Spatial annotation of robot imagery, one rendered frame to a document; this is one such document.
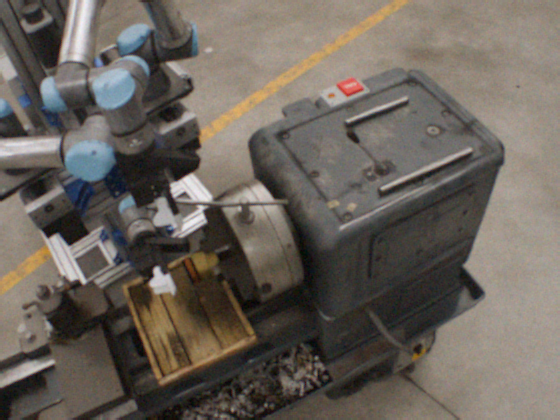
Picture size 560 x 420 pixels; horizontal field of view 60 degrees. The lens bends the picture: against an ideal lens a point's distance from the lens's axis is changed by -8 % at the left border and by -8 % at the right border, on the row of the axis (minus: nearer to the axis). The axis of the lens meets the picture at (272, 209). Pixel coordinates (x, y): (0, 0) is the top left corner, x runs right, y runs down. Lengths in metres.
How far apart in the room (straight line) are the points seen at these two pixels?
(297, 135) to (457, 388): 1.43
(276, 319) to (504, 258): 1.54
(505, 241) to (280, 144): 1.71
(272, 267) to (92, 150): 0.52
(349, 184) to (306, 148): 0.17
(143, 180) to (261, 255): 0.38
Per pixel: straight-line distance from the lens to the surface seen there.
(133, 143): 1.01
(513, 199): 3.04
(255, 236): 1.27
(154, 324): 1.59
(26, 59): 1.81
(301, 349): 1.83
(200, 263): 1.37
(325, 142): 1.40
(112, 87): 0.96
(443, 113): 1.51
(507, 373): 2.51
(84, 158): 1.33
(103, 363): 1.50
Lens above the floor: 2.25
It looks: 52 degrees down
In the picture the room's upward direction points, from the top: 10 degrees counter-clockwise
